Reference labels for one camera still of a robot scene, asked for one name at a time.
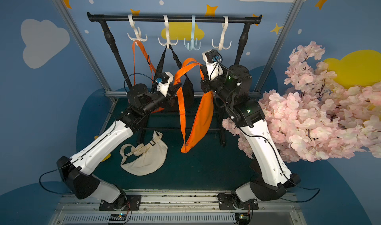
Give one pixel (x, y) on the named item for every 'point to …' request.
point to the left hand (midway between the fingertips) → (178, 79)
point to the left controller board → (117, 217)
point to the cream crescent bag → (152, 155)
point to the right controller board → (242, 218)
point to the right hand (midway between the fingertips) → (207, 63)
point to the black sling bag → (189, 90)
